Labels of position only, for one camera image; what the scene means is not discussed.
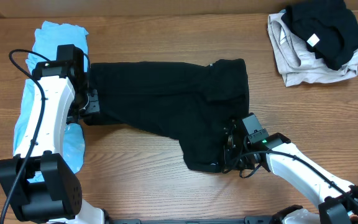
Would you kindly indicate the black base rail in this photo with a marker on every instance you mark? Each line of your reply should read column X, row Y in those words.
column 191, row 221

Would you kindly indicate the black polo shirt with logo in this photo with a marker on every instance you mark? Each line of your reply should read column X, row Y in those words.
column 192, row 104

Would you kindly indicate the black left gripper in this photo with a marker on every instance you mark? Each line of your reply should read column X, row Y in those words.
column 92, row 102

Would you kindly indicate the folded black garment with tag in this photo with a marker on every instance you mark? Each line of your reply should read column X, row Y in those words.
column 328, row 27

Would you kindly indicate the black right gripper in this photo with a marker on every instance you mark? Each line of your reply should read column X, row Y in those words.
column 229, row 140

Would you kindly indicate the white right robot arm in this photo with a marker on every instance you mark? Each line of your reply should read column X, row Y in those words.
column 250, row 146

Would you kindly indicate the folded beige garment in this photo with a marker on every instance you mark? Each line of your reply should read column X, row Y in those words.
column 297, row 64

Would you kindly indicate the light blue t-shirt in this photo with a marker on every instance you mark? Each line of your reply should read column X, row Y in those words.
column 47, row 39

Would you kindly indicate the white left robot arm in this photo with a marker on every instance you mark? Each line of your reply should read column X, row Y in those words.
column 39, row 185

